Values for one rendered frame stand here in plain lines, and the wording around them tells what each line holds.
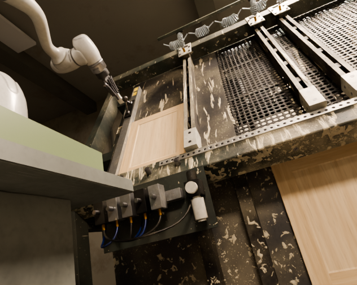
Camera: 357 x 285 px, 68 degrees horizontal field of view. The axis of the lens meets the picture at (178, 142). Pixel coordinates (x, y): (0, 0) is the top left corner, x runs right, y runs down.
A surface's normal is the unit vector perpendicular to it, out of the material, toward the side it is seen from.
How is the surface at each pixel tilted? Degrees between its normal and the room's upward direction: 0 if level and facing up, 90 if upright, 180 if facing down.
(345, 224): 90
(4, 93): 82
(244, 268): 90
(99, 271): 90
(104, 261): 90
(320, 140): 148
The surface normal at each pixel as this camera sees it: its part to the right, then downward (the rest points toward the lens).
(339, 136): -0.01, 0.63
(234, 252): -0.35, -0.27
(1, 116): 0.93, -0.30
